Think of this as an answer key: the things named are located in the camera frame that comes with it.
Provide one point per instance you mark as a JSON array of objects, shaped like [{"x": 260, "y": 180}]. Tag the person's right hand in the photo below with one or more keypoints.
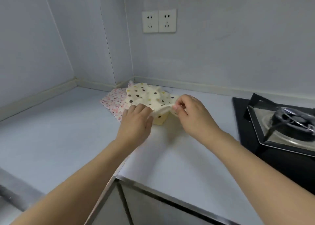
[{"x": 196, "y": 119}]

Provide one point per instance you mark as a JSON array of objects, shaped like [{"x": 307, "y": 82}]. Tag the stainless steel burner tray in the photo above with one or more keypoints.
[{"x": 260, "y": 114}]

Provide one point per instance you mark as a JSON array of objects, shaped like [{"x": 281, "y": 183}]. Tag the grey cabinet door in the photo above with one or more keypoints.
[
  {"x": 110, "y": 207},
  {"x": 157, "y": 207}
]

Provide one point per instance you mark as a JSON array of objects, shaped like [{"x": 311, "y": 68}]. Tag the person's left forearm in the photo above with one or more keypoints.
[{"x": 81, "y": 183}]

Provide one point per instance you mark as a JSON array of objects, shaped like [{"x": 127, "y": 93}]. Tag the person's left hand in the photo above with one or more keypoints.
[{"x": 134, "y": 127}]

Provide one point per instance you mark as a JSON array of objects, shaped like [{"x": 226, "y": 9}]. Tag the pink floral cloth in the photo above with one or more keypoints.
[{"x": 114, "y": 101}]

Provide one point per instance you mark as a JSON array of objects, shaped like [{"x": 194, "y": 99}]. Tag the white wall socket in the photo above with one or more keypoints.
[
  {"x": 150, "y": 21},
  {"x": 167, "y": 20}
]

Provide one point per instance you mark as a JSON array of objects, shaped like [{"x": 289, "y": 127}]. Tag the cream polka dot cloth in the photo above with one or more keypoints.
[{"x": 145, "y": 94}]

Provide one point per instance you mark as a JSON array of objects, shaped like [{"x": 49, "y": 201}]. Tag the black glass gas cooktop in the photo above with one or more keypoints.
[{"x": 290, "y": 168}]

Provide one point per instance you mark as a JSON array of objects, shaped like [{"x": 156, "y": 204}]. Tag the black gas burner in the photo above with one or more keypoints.
[{"x": 292, "y": 124}]

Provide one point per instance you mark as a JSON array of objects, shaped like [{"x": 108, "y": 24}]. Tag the black pan support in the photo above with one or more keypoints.
[{"x": 256, "y": 100}]

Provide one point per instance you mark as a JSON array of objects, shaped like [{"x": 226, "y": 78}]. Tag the person's right thumb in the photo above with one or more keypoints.
[{"x": 180, "y": 110}]

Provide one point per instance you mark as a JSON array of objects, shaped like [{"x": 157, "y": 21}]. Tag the person's left thumb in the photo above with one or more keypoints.
[{"x": 149, "y": 124}]

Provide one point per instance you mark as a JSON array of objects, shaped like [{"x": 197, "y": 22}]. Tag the person's right forearm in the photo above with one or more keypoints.
[{"x": 265, "y": 173}]

